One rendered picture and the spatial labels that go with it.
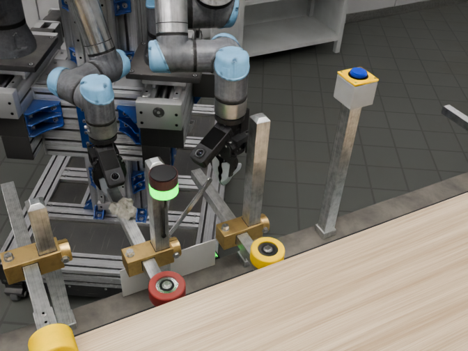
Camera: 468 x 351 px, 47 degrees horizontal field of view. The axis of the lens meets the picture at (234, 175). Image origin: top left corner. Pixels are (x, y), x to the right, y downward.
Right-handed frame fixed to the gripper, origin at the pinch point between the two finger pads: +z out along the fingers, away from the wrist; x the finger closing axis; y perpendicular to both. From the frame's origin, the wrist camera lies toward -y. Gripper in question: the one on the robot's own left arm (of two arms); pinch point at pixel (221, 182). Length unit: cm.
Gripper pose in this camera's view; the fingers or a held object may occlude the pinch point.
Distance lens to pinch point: 136.6
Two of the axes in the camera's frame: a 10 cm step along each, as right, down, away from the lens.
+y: 6.8, -4.3, 5.9
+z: -0.4, 7.8, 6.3
